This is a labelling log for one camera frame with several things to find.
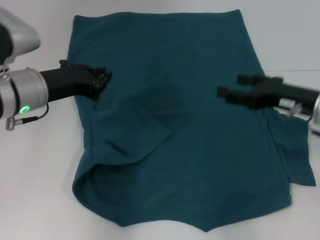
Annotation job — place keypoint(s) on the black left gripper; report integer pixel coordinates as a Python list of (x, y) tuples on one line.
[(72, 80)]

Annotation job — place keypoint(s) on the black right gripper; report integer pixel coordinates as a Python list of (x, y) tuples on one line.
[(280, 93)]

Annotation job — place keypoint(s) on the teal blue shirt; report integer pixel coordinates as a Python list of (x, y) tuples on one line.
[(200, 150)]

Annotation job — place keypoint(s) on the silver plug at left wrist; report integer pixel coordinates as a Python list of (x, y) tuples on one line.
[(11, 123)]

